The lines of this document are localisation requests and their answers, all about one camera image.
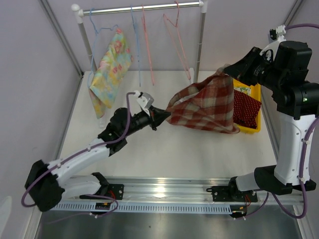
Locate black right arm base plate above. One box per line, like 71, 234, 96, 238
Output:
206, 186, 258, 203

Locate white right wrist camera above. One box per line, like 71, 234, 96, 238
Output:
269, 24, 286, 42

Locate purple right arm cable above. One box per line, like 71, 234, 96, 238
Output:
233, 23, 319, 221

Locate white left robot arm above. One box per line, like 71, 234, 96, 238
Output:
24, 107, 170, 212

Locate white slotted cable duct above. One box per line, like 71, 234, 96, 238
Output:
52, 201, 232, 215

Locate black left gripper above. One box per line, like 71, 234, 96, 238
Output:
122, 106, 170, 138

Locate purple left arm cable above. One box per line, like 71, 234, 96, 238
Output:
21, 92, 140, 225

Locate yellow plastic bin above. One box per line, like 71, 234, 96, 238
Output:
233, 80, 262, 134

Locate floral pastel skirt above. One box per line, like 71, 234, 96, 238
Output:
88, 28, 133, 119

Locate blue wire hanger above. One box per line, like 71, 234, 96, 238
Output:
87, 7, 119, 88
130, 5, 142, 87

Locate white floral cloth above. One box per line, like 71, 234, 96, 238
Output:
234, 86, 252, 96

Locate pink wire hanger right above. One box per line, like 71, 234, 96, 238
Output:
163, 0, 191, 81

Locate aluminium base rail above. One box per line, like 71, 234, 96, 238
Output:
33, 176, 306, 205

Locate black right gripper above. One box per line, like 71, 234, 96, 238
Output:
225, 47, 286, 91

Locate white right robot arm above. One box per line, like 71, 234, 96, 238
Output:
207, 40, 319, 202

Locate pink wire hanger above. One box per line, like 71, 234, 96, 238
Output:
163, 0, 191, 81
142, 5, 155, 86

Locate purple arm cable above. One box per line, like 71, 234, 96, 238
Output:
233, 23, 319, 221
21, 92, 140, 225

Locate red polka dot cloth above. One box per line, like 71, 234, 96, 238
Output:
233, 90, 261, 129

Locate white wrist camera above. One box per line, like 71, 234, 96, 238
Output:
134, 90, 154, 116
269, 24, 286, 42

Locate silver white clothes rack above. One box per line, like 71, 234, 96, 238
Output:
71, 0, 208, 83

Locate pink wire hanger middle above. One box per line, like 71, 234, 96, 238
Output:
142, 5, 155, 86

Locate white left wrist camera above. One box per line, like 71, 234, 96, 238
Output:
134, 90, 154, 116

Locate red plaid skirt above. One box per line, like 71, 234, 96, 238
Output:
166, 64, 240, 134

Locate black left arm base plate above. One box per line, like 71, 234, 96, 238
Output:
79, 184, 124, 200

